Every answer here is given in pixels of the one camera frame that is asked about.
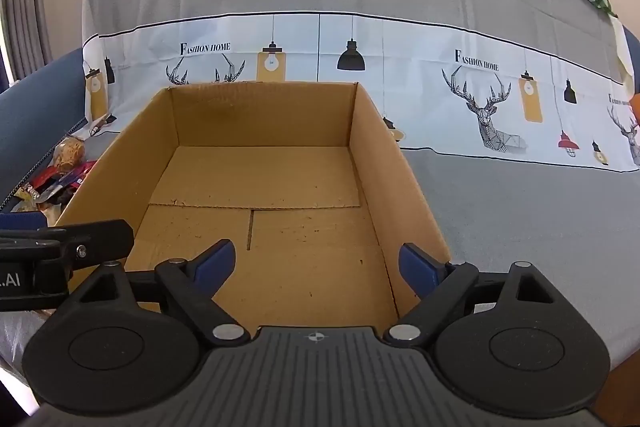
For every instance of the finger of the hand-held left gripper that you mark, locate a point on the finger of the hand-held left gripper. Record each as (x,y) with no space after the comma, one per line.
(22,221)
(102,239)

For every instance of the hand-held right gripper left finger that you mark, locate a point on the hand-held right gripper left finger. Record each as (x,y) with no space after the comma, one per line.
(216,263)

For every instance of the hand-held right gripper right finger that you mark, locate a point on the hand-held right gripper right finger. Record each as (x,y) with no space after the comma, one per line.
(419,268)

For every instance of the pile of snack packets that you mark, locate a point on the pile of snack packets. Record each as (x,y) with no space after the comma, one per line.
(55,177)

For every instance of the brown cardboard box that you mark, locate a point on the brown cardboard box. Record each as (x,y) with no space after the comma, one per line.
(280,187)

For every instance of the grey deer print cloth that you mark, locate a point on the grey deer print cloth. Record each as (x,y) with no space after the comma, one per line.
(500,217)

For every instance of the orange cushion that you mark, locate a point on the orange cushion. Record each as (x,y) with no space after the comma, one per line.
(636,107)

